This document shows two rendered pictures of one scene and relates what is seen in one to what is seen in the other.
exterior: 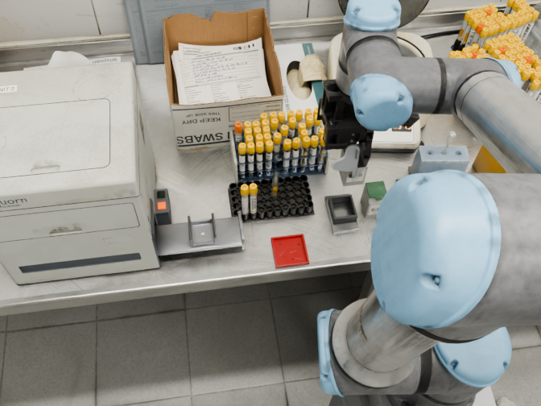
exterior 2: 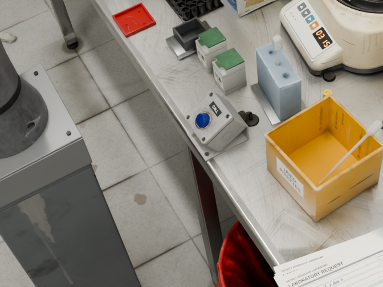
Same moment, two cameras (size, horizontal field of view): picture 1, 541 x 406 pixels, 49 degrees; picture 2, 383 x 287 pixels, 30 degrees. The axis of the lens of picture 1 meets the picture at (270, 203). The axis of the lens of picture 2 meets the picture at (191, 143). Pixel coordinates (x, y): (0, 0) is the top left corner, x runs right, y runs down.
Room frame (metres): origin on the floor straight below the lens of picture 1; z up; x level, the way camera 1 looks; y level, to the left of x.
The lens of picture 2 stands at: (0.50, -1.13, 1.88)
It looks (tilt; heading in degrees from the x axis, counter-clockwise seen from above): 53 degrees down; 82
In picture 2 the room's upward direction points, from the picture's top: 11 degrees counter-clockwise
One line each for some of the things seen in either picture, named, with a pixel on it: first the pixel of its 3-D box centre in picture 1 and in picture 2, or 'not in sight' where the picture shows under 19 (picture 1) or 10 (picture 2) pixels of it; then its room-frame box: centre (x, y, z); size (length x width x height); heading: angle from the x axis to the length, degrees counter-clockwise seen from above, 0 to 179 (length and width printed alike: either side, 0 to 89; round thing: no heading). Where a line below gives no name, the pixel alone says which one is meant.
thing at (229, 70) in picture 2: not in sight; (229, 71); (0.72, -0.28, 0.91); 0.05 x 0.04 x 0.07; 11
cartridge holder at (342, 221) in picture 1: (341, 211); (191, 36); (0.68, -0.15, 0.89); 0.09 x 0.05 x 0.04; 11
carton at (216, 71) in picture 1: (221, 77); not in sight; (1.00, 0.12, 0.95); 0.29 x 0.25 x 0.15; 11
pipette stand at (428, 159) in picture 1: (438, 167); (278, 83); (0.78, -0.35, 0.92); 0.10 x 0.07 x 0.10; 93
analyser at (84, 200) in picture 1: (79, 175); not in sight; (0.65, 0.36, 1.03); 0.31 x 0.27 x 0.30; 101
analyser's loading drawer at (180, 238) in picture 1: (191, 234); not in sight; (0.60, 0.15, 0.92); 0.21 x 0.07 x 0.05; 101
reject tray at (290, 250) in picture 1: (290, 250); (134, 19); (0.59, -0.04, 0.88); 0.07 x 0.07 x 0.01; 11
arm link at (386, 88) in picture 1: (390, 85); not in sight; (0.58, -0.15, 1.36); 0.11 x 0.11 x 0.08; 4
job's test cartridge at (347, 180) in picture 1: (353, 165); not in sight; (0.68, -0.15, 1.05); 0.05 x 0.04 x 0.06; 11
